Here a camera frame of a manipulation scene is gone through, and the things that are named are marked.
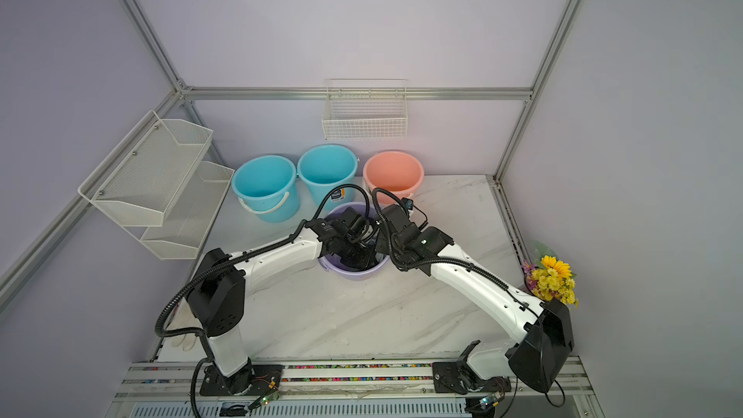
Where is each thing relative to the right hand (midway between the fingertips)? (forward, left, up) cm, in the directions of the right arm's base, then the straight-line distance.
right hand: (386, 244), depth 79 cm
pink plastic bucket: (+30, -5, -2) cm, 30 cm away
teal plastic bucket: (+35, +21, -2) cm, 41 cm away
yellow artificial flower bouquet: (-14, -37, +6) cm, 40 cm away
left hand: (-3, +3, -9) cm, 10 cm away
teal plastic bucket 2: (+26, +40, -2) cm, 48 cm away
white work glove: (-13, +61, -19) cm, 65 cm away
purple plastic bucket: (-8, +13, +4) cm, 16 cm away
